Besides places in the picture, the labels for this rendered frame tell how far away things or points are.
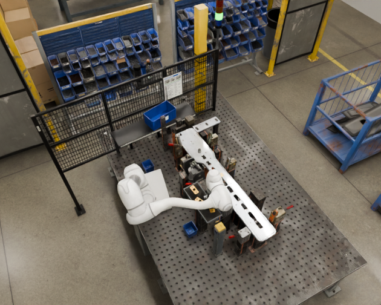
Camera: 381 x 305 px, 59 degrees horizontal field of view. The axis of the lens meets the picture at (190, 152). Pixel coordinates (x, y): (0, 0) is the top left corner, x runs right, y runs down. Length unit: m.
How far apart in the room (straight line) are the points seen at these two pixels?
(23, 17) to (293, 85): 4.50
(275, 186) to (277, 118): 1.86
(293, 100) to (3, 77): 3.94
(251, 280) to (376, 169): 2.62
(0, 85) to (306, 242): 3.51
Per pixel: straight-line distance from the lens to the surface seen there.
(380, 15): 0.68
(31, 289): 4.05
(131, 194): 2.31
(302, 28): 5.91
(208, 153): 3.29
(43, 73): 5.33
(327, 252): 3.29
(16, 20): 6.47
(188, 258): 3.06
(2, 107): 4.47
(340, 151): 4.77
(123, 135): 3.47
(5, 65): 4.15
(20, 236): 4.38
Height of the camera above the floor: 3.52
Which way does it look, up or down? 50 degrees down
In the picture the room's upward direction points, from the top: 1 degrees counter-clockwise
